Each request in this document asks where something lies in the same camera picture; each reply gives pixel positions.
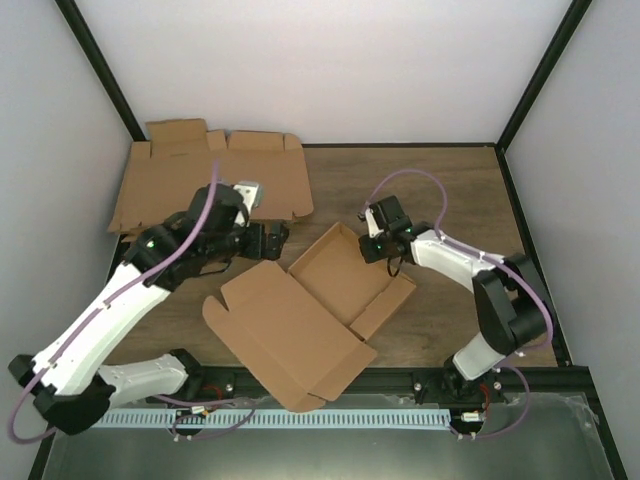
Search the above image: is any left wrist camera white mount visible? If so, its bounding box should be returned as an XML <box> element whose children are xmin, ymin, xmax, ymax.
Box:
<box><xmin>233</xmin><ymin>181</ymin><xmax>264</xmax><ymax>226</ymax></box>

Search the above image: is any light blue slotted cable duct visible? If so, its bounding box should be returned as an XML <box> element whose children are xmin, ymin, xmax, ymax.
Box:
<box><xmin>95</xmin><ymin>408</ymin><xmax>451</xmax><ymax>431</ymax></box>

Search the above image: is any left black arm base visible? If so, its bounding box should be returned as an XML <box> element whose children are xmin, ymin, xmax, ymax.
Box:
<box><xmin>148</xmin><ymin>366</ymin><xmax>236</xmax><ymax>406</ymax></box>

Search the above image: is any stack of flat cardboard blanks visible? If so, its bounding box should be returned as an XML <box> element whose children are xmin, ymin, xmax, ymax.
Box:
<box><xmin>107</xmin><ymin>118</ymin><xmax>314</xmax><ymax>235</ymax></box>

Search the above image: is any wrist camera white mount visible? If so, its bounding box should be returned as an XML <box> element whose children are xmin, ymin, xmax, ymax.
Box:
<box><xmin>358</xmin><ymin>206</ymin><xmax>382</xmax><ymax>239</ymax></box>
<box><xmin>233</xmin><ymin>181</ymin><xmax>264</xmax><ymax>226</ymax></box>

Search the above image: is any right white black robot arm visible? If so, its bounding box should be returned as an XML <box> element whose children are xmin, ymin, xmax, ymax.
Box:
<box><xmin>358</xmin><ymin>196</ymin><xmax>554</xmax><ymax>403</ymax></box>

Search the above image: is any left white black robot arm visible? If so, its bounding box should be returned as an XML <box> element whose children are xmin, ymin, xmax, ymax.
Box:
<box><xmin>8</xmin><ymin>181</ymin><xmax>289</xmax><ymax>435</ymax></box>

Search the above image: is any black aluminium frame rail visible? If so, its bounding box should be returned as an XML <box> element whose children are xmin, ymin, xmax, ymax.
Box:
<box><xmin>189</xmin><ymin>365</ymin><xmax>593</xmax><ymax>401</ymax></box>

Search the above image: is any brown cardboard box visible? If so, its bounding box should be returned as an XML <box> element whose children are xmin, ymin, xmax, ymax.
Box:
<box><xmin>202</xmin><ymin>223</ymin><xmax>416</xmax><ymax>413</ymax></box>

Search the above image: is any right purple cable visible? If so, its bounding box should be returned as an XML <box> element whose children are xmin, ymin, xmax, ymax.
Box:
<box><xmin>367</xmin><ymin>169</ymin><xmax>555</xmax><ymax>441</ymax></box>

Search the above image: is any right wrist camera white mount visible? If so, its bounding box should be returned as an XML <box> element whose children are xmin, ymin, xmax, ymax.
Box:
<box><xmin>358</xmin><ymin>206</ymin><xmax>382</xmax><ymax>239</ymax></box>

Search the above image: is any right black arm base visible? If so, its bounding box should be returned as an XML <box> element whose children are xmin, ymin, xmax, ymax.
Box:
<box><xmin>411</xmin><ymin>363</ymin><xmax>505</xmax><ymax>408</ymax></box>

